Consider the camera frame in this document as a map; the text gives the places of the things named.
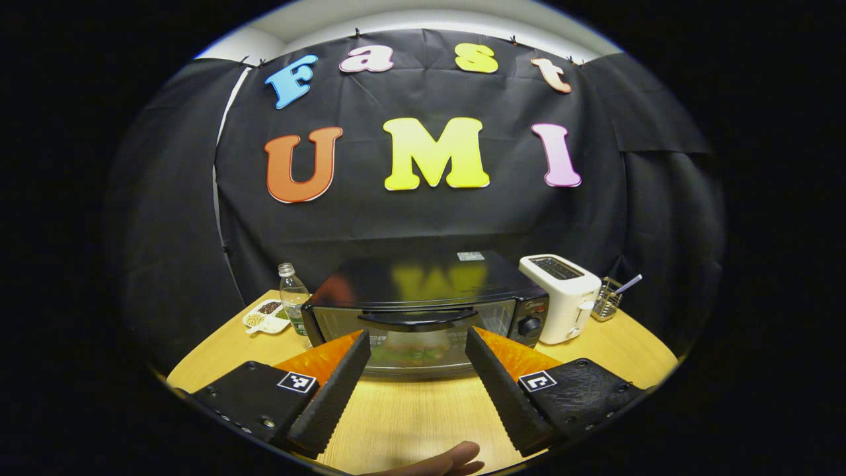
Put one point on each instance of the black backdrop cloth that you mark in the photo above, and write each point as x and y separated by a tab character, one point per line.
396	218

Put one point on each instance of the black electric oven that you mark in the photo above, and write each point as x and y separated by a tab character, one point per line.
423	284

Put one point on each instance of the metal spoon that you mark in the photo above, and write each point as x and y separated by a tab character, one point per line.
631	283

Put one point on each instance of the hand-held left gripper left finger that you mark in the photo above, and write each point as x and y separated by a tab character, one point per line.
334	396

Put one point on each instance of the white divided dish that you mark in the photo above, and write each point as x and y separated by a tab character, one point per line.
264	317

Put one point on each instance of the clear water bottle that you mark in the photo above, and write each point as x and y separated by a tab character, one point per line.
292	297

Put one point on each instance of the white toaster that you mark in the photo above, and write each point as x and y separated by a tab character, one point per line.
562	304

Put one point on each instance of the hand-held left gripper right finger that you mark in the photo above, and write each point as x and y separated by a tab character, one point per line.
502	396

